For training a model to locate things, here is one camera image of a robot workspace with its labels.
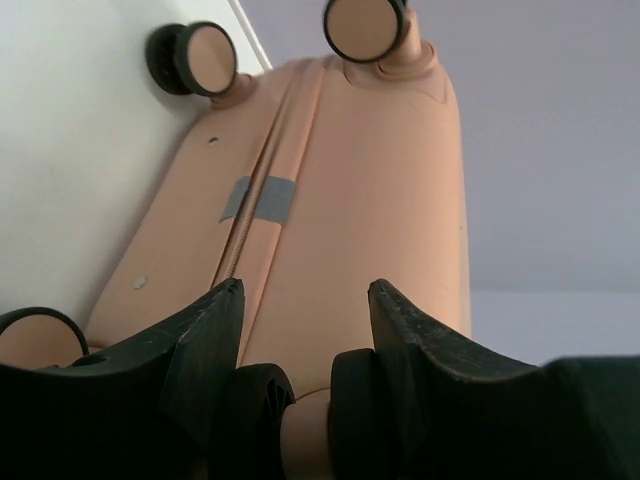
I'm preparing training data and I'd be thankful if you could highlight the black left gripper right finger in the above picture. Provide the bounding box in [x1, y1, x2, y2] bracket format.
[368, 280, 639, 479]

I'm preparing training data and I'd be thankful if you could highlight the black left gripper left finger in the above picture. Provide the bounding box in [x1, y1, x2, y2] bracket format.
[1, 279, 245, 479]

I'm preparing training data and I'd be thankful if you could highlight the pink hard-shell suitcase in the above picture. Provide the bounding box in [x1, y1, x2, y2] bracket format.
[1, 1, 470, 479]

